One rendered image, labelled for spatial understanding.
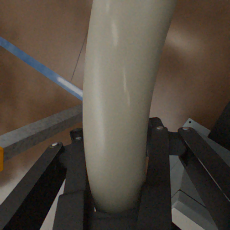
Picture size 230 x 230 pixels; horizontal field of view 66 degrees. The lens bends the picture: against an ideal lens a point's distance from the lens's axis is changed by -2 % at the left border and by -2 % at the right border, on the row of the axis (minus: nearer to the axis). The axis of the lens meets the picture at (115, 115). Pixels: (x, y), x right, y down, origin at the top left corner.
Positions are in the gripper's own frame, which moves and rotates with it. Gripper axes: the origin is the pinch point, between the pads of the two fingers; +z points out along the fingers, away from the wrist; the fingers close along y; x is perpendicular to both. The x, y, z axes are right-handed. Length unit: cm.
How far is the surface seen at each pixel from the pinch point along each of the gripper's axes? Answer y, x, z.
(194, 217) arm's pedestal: 19, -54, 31
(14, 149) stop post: -51, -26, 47
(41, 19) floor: -71, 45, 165
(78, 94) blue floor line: -47, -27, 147
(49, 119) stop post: -44, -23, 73
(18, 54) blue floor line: -110, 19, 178
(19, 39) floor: -105, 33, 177
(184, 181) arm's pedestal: 19, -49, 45
